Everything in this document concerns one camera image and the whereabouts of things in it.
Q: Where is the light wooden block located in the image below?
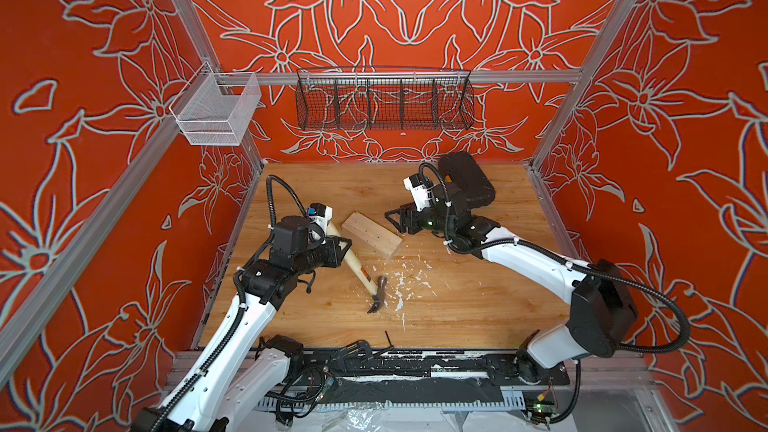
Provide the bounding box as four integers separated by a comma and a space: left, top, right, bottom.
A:
342, 212, 403, 259

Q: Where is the wooden handle claw hammer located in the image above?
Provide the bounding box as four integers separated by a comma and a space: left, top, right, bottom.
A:
344, 247, 387, 314

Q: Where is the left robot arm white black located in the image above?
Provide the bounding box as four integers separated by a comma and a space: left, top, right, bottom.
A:
130, 175, 352, 431

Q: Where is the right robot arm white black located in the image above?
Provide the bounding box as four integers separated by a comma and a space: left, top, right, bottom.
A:
385, 192, 691, 384

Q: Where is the black plastic tool case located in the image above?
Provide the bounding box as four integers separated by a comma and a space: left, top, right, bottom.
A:
438, 151, 496, 209

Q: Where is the white mesh basket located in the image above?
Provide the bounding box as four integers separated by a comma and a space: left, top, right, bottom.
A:
169, 61, 262, 146

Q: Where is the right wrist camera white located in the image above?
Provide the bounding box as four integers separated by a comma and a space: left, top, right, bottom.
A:
403, 174, 433, 212

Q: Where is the black wire basket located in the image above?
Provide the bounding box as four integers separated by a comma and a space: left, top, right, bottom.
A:
295, 66, 477, 132

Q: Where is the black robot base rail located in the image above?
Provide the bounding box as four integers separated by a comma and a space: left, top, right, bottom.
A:
250, 338, 571, 388

